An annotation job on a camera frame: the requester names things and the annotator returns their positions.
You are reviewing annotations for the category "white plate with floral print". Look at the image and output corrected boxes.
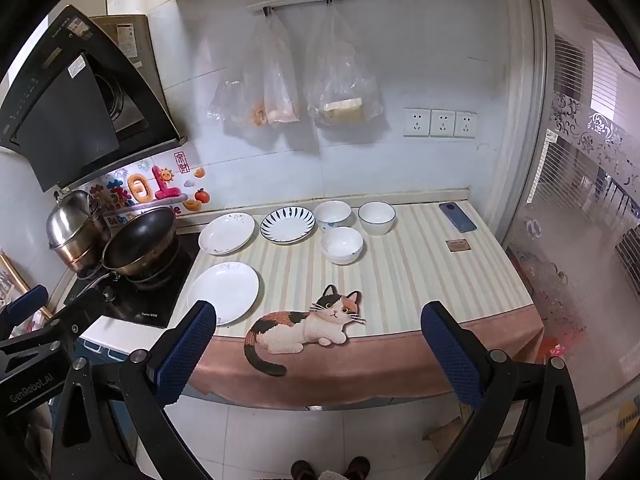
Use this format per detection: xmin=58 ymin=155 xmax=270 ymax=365
xmin=198 ymin=212 xmax=257 ymax=256

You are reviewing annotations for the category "blue smartphone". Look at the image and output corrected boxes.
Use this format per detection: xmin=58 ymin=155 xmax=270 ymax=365
xmin=439 ymin=201 xmax=478 ymax=234

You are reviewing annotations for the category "white wall socket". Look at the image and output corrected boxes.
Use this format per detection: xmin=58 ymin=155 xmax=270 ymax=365
xmin=430 ymin=109 xmax=456 ymax=137
xmin=404 ymin=108 xmax=431 ymax=137
xmin=454 ymin=111 xmax=478 ymax=138

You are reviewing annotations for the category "clear plastic bag with pale block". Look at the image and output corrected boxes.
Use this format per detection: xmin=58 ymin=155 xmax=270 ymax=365
xmin=302 ymin=2 xmax=386 ymax=128

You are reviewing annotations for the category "white bowl with blue stripes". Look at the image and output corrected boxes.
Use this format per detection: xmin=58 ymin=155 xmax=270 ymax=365
xmin=186 ymin=262 xmax=261 ymax=327

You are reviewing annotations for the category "frosted glass sliding door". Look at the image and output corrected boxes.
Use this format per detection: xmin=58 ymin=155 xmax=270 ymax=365
xmin=505 ymin=0 xmax=640 ymax=461

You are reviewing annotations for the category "white bowl with dark rim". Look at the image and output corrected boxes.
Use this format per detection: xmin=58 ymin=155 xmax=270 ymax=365
xmin=357 ymin=201 xmax=397 ymax=237

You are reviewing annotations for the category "colourful wall sticker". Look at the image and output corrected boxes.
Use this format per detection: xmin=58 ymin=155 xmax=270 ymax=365
xmin=90 ymin=150 xmax=211 ymax=217

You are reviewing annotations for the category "steel steamer pot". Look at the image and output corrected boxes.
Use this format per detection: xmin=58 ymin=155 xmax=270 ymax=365
xmin=46 ymin=189 xmax=108 ymax=273

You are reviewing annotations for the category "black range hood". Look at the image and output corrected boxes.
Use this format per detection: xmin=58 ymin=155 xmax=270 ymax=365
xmin=0 ymin=5 xmax=188 ymax=193

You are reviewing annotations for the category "wooden framed board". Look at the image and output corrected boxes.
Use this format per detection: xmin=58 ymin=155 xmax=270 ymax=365
xmin=0 ymin=250 xmax=53 ymax=321

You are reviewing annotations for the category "white bowl with coloured dots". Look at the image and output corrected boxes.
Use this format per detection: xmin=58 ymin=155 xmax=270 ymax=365
xmin=313 ymin=200 xmax=352 ymax=232

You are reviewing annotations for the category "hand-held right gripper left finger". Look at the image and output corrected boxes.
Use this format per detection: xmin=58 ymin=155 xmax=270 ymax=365
xmin=50 ymin=300 xmax=218 ymax=480

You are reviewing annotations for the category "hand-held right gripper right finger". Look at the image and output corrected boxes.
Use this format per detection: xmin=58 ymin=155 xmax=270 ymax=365
xmin=420 ymin=301 xmax=587 ymax=480

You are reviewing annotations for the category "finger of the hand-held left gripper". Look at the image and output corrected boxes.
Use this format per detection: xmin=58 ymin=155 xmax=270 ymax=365
xmin=30 ymin=287 xmax=110 ymax=356
xmin=0 ymin=285 xmax=50 ymax=333

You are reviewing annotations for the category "dark wok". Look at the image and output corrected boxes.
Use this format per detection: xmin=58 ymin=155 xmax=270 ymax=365
xmin=70 ymin=206 xmax=178 ymax=301

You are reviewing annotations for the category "black stove top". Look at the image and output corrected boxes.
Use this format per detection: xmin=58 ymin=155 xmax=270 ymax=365
xmin=64 ymin=230 xmax=201 ymax=330

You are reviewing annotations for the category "white plate with blue stripes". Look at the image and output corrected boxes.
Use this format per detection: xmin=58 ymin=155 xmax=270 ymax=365
xmin=260 ymin=206 xmax=317 ymax=245

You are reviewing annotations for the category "plain white bowl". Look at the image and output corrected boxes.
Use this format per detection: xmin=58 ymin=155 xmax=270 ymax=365
xmin=320 ymin=226 xmax=364 ymax=266

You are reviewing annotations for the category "striped tablecloth with cat print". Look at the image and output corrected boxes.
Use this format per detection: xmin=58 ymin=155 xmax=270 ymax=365
xmin=170 ymin=199 xmax=546 ymax=408

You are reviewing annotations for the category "brown metal flue cover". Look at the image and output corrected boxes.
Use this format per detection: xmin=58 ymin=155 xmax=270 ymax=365
xmin=89 ymin=14 xmax=168 ymax=111

